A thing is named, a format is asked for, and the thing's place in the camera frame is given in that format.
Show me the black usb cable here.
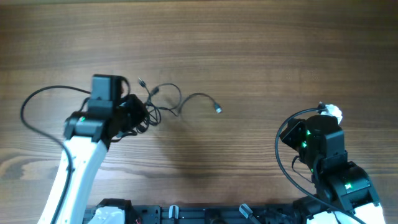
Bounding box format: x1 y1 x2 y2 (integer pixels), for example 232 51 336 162
118 77 223 139

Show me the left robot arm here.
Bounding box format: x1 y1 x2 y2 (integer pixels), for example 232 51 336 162
39 75 148 223

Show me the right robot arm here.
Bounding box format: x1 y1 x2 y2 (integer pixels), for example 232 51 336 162
276 114 385 223

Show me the right camera black cable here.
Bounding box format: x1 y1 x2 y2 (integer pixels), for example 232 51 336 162
274 107 368 224

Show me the camera black cable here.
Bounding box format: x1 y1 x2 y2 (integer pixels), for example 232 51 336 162
20 85 93 224
274 107 368 224

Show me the left camera black cable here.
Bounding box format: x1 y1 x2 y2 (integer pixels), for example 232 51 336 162
20 85 93 224

